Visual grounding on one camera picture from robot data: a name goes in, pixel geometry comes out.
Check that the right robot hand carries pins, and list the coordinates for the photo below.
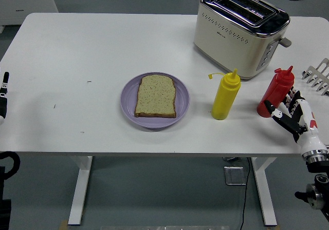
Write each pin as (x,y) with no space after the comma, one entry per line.
(306,112)

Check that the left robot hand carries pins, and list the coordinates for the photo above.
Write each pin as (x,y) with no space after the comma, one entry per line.
(2,105)

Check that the red squeeze bottle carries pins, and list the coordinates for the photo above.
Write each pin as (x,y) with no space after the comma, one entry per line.
(276,91)

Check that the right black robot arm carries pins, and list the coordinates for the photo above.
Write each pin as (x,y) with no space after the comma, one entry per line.
(317,168)

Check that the bread slice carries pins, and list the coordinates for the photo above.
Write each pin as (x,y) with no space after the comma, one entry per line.
(155,96)

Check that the silver metal toast rack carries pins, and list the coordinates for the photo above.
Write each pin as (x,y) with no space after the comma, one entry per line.
(318,74)

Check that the yellow squeeze bottle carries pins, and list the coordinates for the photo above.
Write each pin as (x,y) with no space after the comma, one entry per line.
(225,96)

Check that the white table leg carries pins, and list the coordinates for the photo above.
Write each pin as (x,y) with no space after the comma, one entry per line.
(79,189)
(264,189)

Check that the metal floor socket plate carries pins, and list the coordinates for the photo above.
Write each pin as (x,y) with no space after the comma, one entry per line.
(235,176)

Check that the cream and chrome toaster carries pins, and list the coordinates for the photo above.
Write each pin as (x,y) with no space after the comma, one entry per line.
(231,45)

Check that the white appliance cabinet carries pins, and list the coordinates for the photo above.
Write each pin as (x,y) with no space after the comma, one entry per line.
(25,4)

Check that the purple plate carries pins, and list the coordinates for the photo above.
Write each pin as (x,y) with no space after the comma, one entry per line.
(128,104)

